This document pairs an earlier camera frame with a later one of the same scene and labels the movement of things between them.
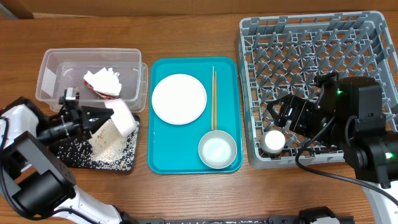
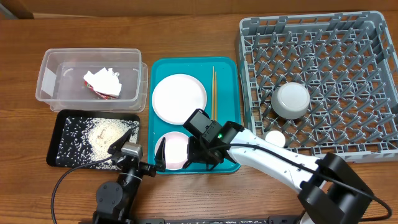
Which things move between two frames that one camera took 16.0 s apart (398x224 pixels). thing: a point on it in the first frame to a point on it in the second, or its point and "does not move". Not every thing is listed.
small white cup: [273, 142] does not move
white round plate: [179, 99] does not move
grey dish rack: [282, 55] does not move
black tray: [105, 150] does not move
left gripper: [87, 113] to [160, 163]
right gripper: [296, 123] to [194, 157]
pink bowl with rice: [109, 135] to [176, 149]
